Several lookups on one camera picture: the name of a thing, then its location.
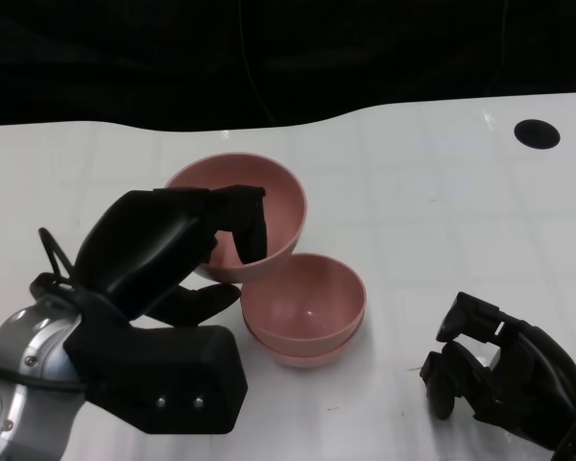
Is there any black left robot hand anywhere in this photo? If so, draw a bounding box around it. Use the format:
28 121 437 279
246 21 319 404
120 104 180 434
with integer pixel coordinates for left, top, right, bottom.
71 184 269 328

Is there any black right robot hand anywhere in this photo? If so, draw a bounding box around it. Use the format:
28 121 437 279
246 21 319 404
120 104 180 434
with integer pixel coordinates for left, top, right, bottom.
418 290 576 451

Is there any pink plastic bowl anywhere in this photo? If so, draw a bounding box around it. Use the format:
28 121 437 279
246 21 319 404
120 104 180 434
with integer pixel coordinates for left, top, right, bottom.
241 253 369 343
164 152 309 284
247 316 366 370

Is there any black backdrop curtain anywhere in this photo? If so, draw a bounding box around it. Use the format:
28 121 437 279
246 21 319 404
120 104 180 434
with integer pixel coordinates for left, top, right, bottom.
0 0 576 133

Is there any black round table grommet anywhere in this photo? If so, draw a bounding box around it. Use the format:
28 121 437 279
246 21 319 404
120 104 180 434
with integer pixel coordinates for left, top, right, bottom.
514 118 562 151

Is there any black left wrist camera housing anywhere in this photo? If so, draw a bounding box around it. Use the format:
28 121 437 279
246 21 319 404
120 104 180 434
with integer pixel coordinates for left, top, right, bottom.
62 287 249 436

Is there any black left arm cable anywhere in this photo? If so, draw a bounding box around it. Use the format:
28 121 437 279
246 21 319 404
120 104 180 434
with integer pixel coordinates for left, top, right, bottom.
0 228 87 391

